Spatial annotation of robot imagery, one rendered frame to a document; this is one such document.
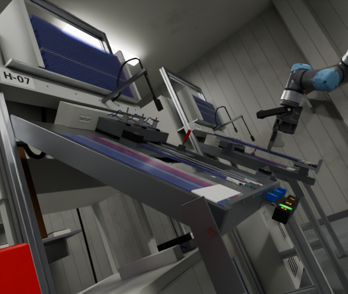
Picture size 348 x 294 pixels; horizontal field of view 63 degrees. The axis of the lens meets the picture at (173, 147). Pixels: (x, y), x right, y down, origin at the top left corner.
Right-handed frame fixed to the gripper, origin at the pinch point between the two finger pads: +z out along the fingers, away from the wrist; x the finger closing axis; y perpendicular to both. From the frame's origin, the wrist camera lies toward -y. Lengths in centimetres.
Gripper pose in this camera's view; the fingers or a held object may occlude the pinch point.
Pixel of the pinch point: (267, 149)
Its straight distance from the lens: 123.0
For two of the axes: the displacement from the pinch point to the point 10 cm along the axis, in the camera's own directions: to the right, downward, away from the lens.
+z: -2.9, 9.5, 1.2
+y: 9.1, 3.1, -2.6
